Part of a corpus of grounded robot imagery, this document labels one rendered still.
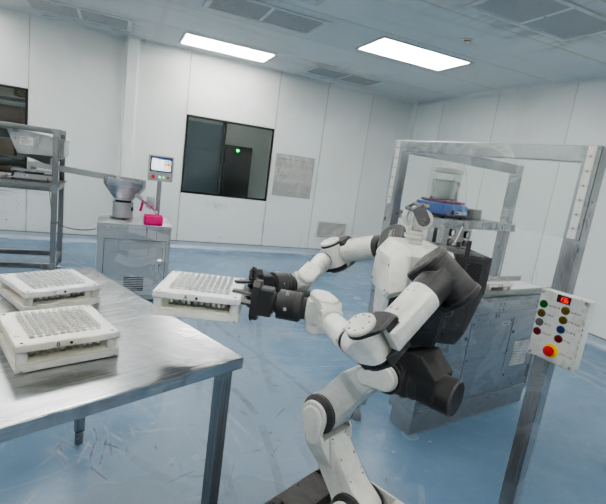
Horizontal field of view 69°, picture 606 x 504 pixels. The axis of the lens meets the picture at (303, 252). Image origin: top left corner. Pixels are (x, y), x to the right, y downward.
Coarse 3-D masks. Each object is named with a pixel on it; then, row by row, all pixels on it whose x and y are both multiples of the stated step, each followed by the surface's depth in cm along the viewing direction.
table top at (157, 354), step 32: (128, 320) 147; (160, 320) 151; (0, 352) 114; (128, 352) 124; (160, 352) 127; (192, 352) 130; (224, 352) 133; (0, 384) 100; (32, 384) 102; (64, 384) 104; (96, 384) 106; (128, 384) 108; (160, 384) 111; (0, 416) 89; (32, 416) 90; (64, 416) 95
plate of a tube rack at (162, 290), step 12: (168, 276) 138; (156, 288) 124; (168, 288) 125; (180, 288) 127; (240, 288) 135; (192, 300) 123; (204, 300) 123; (216, 300) 123; (228, 300) 124; (240, 300) 124
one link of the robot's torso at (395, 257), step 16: (400, 240) 139; (416, 240) 133; (432, 240) 150; (384, 256) 134; (400, 256) 126; (416, 256) 124; (464, 256) 124; (480, 256) 129; (384, 272) 132; (400, 272) 125; (480, 272) 129; (384, 288) 130; (400, 288) 125; (384, 304) 133; (432, 320) 129; (448, 320) 131; (464, 320) 132; (416, 336) 131; (432, 336) 132; (448, 336) 133
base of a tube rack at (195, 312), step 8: (168, 304) 126; (192, 304) 128; (216, 304) 131; (240, 304) 134; (152, 312) 123; (160, 312) 123; (168, 312) 123; (176, 312) 123; (184, 312) 123; (192, 312) 124; (200, 312) 124; (208, 312) 124; (216, 312) 124; (224, 312) 125; (216, 320) 124; (224, 320) 125; (232, 320) 125
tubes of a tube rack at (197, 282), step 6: (186, 276) 137; (192, 276) 138; (198, 276) 139; (204, 276) 140; (210, 276) 141; (216, 276) 141; (180, 282) 130; (186, 282) 130; (192, 282) 131; (198, 282) 132; (204, 282) 133; (210, 282) 133; (216, 282) 134; (222, 282) 135; (192, 288) 128; (216, 288) 128; (222, 288) 130; (180, 300) 130
